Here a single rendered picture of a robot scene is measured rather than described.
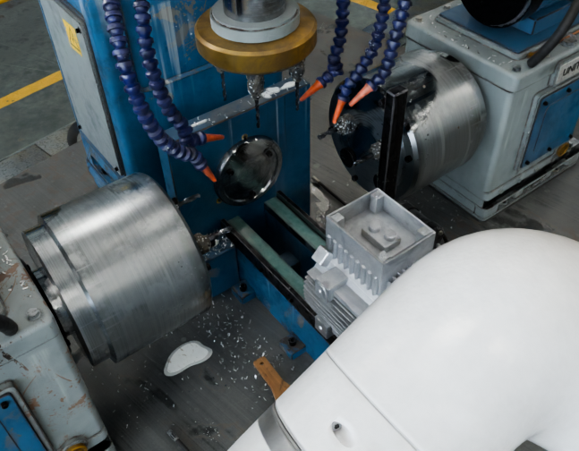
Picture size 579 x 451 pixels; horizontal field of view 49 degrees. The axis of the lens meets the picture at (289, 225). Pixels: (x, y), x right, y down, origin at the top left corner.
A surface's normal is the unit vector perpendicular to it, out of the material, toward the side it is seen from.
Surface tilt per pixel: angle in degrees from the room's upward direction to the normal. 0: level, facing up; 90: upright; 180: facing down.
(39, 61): 0
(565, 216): 0
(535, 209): 0
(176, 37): 90
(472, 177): 90
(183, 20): 90
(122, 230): 21
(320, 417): 28
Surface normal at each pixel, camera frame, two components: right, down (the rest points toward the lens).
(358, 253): -0.80, 0.43
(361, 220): -0.02, -0.71
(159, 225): 0.29, -0.31
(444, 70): 0.15, -0.52
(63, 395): 0.60, 0.55
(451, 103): 0.42, -0.08
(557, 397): 0.38, 0.37
